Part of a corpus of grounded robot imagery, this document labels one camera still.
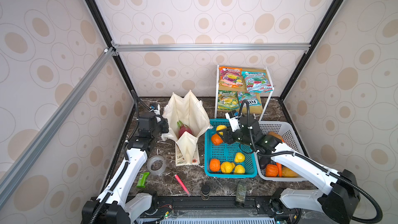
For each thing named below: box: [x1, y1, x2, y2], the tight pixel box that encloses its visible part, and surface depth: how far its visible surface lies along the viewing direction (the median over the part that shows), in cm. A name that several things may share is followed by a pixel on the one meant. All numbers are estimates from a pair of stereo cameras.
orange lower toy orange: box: [209, 158, 221, 173], surface depth 83 cm
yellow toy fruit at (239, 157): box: [234, 151, 246, 164], surface depth 87 cm
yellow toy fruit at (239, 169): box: [234, 164, 246, 174], surface depth 83 cm
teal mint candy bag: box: [241, 71, 274, 94], surface depth 79 cm
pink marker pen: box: [174, 174, 192, 197], surface depth 81 cm
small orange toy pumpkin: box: [265, 163, 279, 178], surface depth 80 cm
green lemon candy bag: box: [217, 90, 240, 111], surface depth 96 cm
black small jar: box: [201, 184, 211, 201], surface depth 72 cm
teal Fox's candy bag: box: [237, 91, 262, 109], surface depth 97 cm
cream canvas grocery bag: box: [161, 89, 211, 166], surface depth 85 cm
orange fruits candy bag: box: [218, 66, 244, 88], surface depth 81 cm
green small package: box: [136, 172, 150, 189], surface depth 82 cm
